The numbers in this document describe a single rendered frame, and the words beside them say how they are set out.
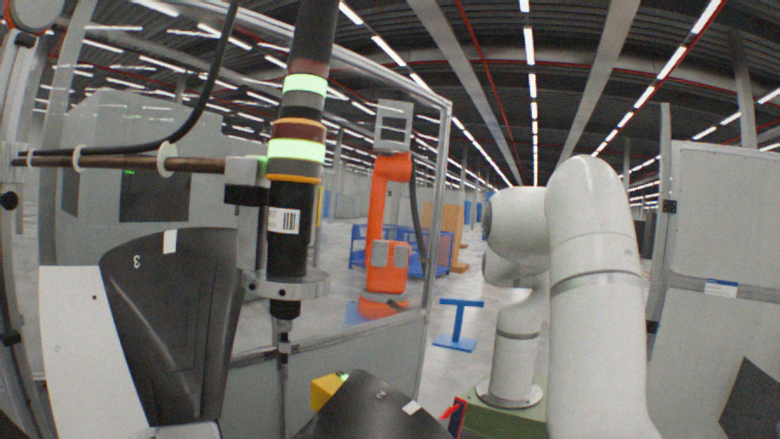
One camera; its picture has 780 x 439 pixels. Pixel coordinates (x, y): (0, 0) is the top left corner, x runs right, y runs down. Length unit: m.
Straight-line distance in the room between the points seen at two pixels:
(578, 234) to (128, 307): 0.47
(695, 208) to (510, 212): 1.58
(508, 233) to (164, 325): 0.44
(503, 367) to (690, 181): 1.43
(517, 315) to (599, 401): 0.63
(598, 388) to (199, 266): 0.40
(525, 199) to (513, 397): 0.60
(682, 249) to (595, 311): 1.69
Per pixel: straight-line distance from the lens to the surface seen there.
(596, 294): 0.28
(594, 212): 0.32
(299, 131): 0.25
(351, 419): 0.50
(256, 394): 1.25
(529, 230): 0.48
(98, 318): 0.64
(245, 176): 0.27
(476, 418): 0.96
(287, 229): 0.25
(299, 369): 1.30
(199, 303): 0.39
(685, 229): 1.95
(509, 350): 0.90
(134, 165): 0.37
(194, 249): 0.43
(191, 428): 0.38
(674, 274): 1.97
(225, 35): 0.34
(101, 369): 0.62
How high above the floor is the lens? 1.52
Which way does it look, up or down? 3 degrees down
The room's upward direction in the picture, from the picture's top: 6 degrees clockwise
